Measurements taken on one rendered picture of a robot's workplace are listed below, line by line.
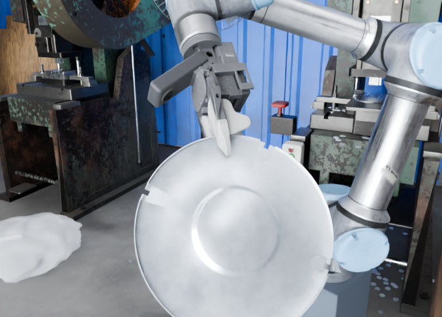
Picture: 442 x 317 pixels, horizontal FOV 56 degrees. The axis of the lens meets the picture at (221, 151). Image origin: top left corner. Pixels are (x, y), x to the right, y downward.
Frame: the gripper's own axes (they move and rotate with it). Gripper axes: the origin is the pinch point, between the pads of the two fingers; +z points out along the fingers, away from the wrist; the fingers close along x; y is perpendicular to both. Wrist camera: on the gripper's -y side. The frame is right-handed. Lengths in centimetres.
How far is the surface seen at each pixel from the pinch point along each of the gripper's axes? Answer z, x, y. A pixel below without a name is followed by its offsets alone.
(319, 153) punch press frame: -30, 77, 72
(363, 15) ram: -69, 43, 90
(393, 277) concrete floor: 21, 107, 106
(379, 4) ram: -69, 37, 94
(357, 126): -34, 65, 85
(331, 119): -42, 72, 80
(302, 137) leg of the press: -37, 74, 66
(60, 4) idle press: -127, 93, -15
